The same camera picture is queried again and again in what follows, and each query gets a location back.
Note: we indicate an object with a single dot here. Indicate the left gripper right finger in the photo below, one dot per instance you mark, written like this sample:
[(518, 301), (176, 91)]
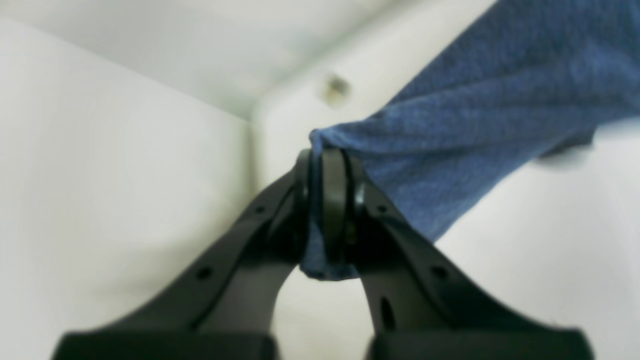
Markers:
[(423, 307)]

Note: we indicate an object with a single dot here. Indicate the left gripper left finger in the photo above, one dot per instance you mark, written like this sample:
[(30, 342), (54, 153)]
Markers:
[(221, 307)]

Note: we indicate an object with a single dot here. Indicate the dark blue T-shirt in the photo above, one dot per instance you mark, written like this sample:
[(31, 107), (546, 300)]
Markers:
[(528, 79)]

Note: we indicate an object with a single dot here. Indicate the left table cable grommet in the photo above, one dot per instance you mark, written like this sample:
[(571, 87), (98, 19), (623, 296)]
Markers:
[(335, 90)]

